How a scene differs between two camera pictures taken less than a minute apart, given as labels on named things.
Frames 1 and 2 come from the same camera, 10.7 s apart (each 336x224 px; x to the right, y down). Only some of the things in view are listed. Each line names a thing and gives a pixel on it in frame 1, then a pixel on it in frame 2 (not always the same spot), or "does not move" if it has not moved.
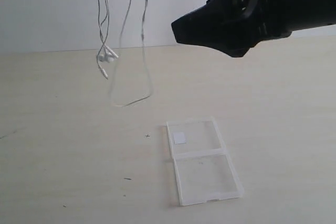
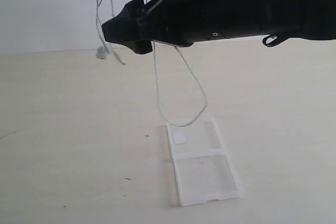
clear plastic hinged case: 203,171 does not move
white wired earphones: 104,54 → 101,51
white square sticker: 179,137 does not move
